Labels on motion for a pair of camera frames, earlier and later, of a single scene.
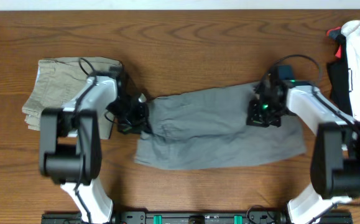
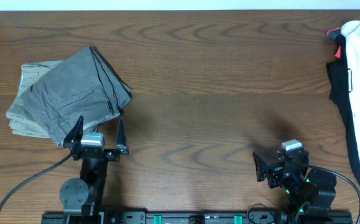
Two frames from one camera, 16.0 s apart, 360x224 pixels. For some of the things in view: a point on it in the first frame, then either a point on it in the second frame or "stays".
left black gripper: [140, 117] → [97, 152]
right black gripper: [254, 118] → [275, 173]
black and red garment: [338, 73] stays
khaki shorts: [58, 79] → [22, 120]
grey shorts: [210, 127] → [83, 85]
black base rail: [182, 217] stays
